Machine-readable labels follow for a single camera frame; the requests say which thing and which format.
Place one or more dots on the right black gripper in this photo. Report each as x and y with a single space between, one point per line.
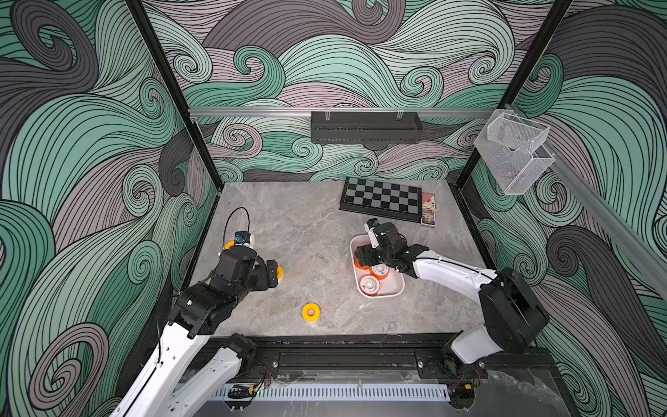
365 254

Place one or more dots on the white perforated cable duct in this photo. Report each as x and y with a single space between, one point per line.
356 392

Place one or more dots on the black grey chessboard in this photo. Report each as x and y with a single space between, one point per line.
382 199

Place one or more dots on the orange tape roll plain white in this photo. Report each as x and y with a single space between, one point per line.
380 271

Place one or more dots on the yellow tape roll front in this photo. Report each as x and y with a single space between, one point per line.
311 312

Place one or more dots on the clear acrylic wall box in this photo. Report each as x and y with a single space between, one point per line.
513 148

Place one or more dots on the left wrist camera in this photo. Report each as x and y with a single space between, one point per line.
243 238

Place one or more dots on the aluminium rail back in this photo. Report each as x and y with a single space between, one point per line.
244 111

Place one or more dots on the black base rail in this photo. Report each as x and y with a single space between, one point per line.
422 353

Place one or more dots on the orange tape roll front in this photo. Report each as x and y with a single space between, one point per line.
358 265

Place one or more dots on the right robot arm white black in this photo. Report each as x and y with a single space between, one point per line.
513 315

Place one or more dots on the small colourful card box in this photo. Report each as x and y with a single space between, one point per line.
428 210

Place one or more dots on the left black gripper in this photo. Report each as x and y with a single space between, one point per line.
261 281

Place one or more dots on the black wall shelf basket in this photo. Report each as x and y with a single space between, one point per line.
366 129

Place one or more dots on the white storage tray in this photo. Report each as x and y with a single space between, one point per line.
392 286

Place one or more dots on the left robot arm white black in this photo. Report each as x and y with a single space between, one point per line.
198 312

